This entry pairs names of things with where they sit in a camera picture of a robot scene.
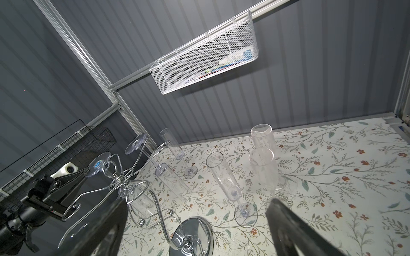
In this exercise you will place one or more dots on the white wire mesh basket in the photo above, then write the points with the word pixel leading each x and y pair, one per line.
pixel 184 69

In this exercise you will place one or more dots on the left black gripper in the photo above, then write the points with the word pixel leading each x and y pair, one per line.
pixel 47 194

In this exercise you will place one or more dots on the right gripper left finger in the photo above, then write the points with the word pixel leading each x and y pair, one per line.
pixel 102 237

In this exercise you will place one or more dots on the chrome wine glass rack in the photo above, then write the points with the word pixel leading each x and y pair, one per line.
pixel 193 237

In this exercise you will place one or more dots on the items in white basket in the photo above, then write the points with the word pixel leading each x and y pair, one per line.
pixel 233 59

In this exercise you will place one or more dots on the black wire basket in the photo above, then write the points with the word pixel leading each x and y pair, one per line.
pixel 77 143

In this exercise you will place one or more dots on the floral table mat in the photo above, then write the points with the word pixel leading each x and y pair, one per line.
pixel 350 182

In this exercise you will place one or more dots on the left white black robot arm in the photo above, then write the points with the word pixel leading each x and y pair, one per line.
pixel 16 233

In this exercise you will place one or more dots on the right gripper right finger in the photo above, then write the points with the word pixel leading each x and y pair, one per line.
pixel 291 234

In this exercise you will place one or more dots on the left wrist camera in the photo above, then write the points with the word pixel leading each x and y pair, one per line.
pixel 67 169

